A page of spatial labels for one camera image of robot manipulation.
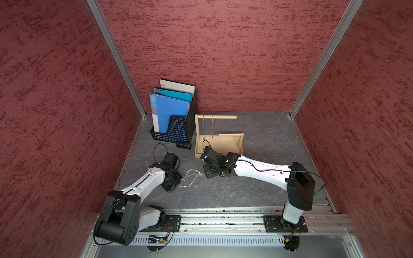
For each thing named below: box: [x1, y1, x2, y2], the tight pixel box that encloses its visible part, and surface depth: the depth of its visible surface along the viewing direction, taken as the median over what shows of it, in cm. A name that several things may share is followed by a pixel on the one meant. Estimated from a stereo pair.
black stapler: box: [175, 142, 192, 150], surface depth 102 cm
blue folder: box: [148, 92, 190, 134], surface depth 90 cm
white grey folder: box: [159, 79, 196, 96], surface depth 100 cm
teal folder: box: [153, 87, 192, 105], surface depth 94 cm
